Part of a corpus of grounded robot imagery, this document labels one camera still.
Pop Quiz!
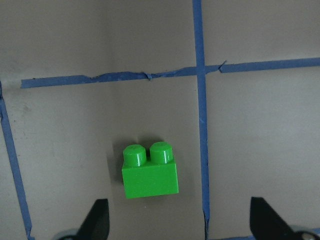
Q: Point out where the brown paper table cover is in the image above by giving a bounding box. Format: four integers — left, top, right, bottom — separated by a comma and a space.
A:
0, 0, 320, 240

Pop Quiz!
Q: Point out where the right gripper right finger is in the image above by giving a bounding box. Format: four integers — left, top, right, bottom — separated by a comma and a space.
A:
249, 197, 295, 240

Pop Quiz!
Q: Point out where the green toy block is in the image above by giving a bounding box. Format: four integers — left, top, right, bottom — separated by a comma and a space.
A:
121, 141, 179, 199

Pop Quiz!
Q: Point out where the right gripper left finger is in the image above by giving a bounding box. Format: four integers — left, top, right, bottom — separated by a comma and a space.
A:
76, 198, 110, 240

